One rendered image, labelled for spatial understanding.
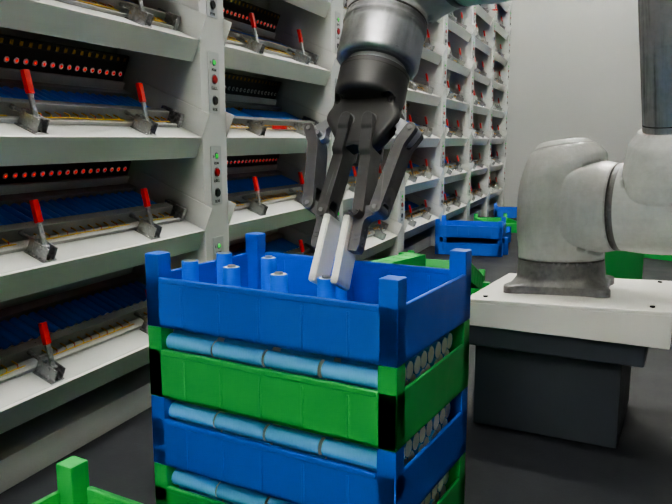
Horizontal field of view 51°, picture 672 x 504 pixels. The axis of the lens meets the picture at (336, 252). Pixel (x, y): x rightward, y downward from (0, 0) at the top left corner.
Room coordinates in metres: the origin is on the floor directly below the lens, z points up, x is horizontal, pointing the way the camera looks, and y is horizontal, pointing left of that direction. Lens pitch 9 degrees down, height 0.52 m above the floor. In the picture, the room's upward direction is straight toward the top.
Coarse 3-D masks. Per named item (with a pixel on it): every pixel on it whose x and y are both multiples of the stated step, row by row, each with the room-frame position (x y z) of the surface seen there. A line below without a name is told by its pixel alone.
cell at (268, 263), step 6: (264, 258) 0.78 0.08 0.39; (270, 258) 0.78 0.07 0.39; (276, 258) 0.79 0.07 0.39; (264, 264) 0.78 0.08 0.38; (270, 264) 0.78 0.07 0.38; (276, 264) 0.79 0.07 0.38; (264, 270) 0.78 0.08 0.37; (270, 270) 0.78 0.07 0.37; (276, 270) 0.79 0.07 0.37; (264, 276) 0.78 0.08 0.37; (264, 282) 0.78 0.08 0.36; (264, 288) 0.78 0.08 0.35
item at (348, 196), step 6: (354, 168) 2.35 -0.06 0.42; (354, 174) 2.35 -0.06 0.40; (378, 174) 2.70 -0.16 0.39; (348, 180) 2.40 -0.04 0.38; (354, 180) 2.46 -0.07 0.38; (378, 180) 2.59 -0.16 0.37; (348, 186) 2.40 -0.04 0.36; (354, 186) 2.34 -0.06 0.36; (348, 192) 2.31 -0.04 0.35; (348, 198) 2.22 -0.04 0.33; (348, 204) 2.25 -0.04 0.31
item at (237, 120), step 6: (234, 120) 1.65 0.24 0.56; (240, 120) 1.67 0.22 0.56; (246, 120) 1.70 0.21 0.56; (258, 120) 1.75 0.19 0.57; (264, 120) 1.78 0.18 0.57; (270, 120) 1.81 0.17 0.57; (276, 120) 1.85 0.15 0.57; (282, 120) 1.88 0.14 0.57; (288, 120) 1.92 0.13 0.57; (294, 120) 1.97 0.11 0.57; (300, 120) 2.01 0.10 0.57; (306, 120) 2.06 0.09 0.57; (288, 126) 1.90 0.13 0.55; (294, 126) 1.96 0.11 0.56
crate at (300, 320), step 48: (192, 288) 0.71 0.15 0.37; (240, 288) 0.68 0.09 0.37; (288, 288) 0.89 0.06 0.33; (384, 288) 0.60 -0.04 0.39; (432, 288) 0.79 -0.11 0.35; (240, 336) 0.68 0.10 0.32; (288, 336) 0.65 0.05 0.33; (336, 336) 0.63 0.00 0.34; (384, 336) 0.60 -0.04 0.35; (432, 336) 0.67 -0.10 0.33
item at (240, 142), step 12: (228, 96) 1.86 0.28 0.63; (240, 96) 1.91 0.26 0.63; (288, 108) 2.13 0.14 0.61; (300, 108) 2.12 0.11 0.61; (228, 120) 1.52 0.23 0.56; (312, 120) 2.09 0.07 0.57; (228, 132) 1.52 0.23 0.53; (240, 132) 1.64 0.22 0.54; (276, 132) 1.82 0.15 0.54; (288, 132) 1.89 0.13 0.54; (228, 144) 1.54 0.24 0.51; (240, 144) 1.59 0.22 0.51; (252, 144) 1.65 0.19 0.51; (264, 144) 1.70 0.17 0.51; (276, 144) 1.76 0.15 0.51; (288, 144) 1.83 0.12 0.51; (300, 144) 1.90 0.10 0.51
